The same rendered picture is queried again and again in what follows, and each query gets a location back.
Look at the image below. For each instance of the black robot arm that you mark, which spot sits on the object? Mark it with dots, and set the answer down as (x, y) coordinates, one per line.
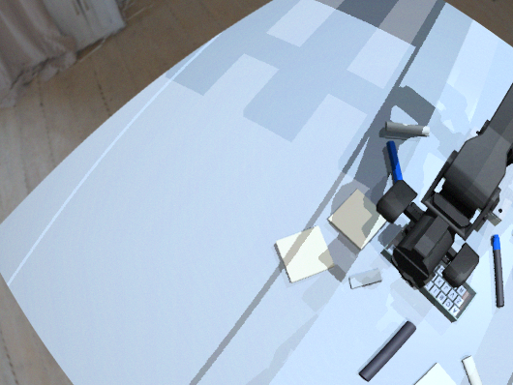
(472, 176)

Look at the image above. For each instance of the dark grey keyboard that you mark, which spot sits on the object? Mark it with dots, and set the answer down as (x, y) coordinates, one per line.
(452, 302)

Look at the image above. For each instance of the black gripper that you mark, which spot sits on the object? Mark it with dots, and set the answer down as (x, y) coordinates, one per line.
(396, 201)

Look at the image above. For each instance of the blue stylus with grey tip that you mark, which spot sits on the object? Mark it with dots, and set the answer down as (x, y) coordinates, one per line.
(396, 170)

